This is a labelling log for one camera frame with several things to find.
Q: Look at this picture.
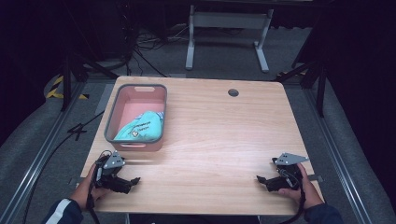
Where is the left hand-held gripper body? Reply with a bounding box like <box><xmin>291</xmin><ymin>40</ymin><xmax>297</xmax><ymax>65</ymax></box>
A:
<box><xmin>93</xmin><ymin>150</ymin><xmax>127</xmax><ymax>189</ymax></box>

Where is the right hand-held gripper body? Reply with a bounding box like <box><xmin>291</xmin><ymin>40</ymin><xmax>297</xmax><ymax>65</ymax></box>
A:
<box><xmin>272</xmin><ymin>151</ymin><xmax>311</xmax><ymax>190</ymax></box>

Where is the person's right hand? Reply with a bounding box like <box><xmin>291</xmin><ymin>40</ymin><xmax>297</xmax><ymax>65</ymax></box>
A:
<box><xmin>277</xmin><ymin>162</ymin><xmax>325</xmax><ymax>210</ymax></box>

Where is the person's left hand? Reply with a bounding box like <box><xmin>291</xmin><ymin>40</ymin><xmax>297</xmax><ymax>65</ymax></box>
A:
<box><xmin>69</xmin><ymin>162</ymin><xmax>112</xmax><ymax>213</ymax></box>

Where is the teal cloth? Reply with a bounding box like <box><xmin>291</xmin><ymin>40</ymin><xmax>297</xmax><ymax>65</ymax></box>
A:
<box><xmin>113</xmin><ymin>110</ymin><xmax>165</xmax><ymax>142</ymax></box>

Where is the pink basket with grey rim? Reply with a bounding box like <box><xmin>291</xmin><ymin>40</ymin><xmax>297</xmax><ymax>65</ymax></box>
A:
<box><xmin>104</xmin><ymin>83</ymin><xmax>168</xmax><ymax>153</ymax></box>

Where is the black tripod stand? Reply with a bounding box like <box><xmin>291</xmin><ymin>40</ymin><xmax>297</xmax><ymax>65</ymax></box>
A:
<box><xmin>59</xmin><ymin>50</ymin><xmax>120</xmax><ymax>112</ymax></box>
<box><xmin>273</xmin><ymin>59</ymin><xmax>329</xmax><ymax>119</ymax></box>

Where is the yellow and black floor tape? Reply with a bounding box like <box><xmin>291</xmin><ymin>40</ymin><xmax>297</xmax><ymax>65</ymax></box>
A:
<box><xmin>45</xmin><ymin>75</ymin><xmax>90</xmax><ymax>101</ymax></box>

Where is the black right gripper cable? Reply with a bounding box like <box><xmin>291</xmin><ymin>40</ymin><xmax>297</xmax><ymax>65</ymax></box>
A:
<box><xmin>275</xmin><ymin>167</ymin><xmax>308</xmax><ymax>224</ymax></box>

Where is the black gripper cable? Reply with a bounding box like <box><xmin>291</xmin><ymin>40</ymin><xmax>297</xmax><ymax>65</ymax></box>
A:
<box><xmin>275</xmin><ymin>167</ymin><xmax>308</xmax><ymax>224</ymax></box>
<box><xmin>85</xmin><ymin>150</ymin><xmax>114</xmax><ymax>224</ymax></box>

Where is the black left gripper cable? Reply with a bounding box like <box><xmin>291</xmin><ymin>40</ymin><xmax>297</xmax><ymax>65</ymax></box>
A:
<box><xmin>85</xmin><ymin>150</ymin><xmax>114</xmax><ymax>224</ymax></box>

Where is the aluminium floor rail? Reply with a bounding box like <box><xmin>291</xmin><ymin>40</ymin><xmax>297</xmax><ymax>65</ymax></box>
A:
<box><xmin>0</xmin><ymin>81</ymin><xmax>87</xmax><ymax>224</ymax></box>
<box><xmin>303</xmin><ymin>88</ymin><xmax>375</xmax><ymax>224</ymax></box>

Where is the black floor cable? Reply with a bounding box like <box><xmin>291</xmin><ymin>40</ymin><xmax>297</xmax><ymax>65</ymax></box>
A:
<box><xmin>21</xmin><ymin>109</ymin><xmax>106</xmax><ymax>224</ymax></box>

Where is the bundle of black floor cables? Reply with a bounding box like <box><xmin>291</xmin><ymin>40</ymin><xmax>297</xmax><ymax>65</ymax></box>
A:
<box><xmin>120</xmin><ymin>6</ymin><xmax>200</xmax><ymax>78</ymax></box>

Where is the grey metal table frame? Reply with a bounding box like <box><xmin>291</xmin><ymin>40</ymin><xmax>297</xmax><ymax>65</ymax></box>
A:
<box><xmin>185</xmin><ymin>4</ymin><xmax>276</xmax><ymax>75</ymax></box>

